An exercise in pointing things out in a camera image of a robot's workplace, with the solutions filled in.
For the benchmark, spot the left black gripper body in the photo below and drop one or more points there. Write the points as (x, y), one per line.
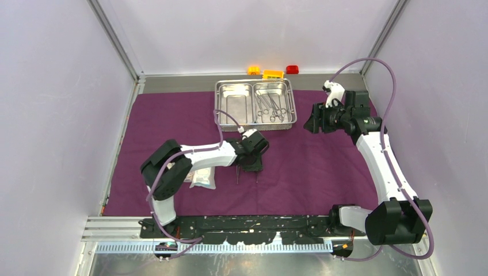
(256, 154)

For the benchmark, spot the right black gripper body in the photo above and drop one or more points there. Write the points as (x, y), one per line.
(334, 117)

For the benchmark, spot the white sterile pouch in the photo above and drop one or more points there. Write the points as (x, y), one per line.
(205, 178)

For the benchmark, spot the purple cloth wrap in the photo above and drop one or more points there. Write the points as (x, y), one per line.
(303, 173)

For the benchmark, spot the orange yellow toy block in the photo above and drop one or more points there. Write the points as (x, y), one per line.
(273, 74)

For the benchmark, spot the pink clear packet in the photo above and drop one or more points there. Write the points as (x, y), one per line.
(189, 177)

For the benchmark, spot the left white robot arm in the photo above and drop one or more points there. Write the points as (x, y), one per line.
(166, 169)

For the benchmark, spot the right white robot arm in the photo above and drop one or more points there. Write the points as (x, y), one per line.
(400, 216)

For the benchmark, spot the steel surgical scissors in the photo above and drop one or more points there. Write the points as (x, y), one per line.
(262, 106)

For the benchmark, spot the steel surgical forceps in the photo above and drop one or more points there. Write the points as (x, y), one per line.
(277, 112)

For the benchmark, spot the steel instrument tray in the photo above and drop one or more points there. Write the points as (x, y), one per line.
(237, 99)

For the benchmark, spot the red block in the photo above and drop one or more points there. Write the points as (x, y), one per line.
(292, 69)

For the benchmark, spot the small orange block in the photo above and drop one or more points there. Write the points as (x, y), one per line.
(253, 70)

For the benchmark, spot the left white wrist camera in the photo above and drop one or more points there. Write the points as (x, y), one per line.
(246, 133)

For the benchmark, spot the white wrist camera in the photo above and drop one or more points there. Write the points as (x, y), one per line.
(335, 92)
(246, 133)

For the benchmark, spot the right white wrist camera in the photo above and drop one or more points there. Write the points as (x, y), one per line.
(335, 92)

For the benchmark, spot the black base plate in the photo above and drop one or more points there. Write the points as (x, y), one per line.
(249, 230)

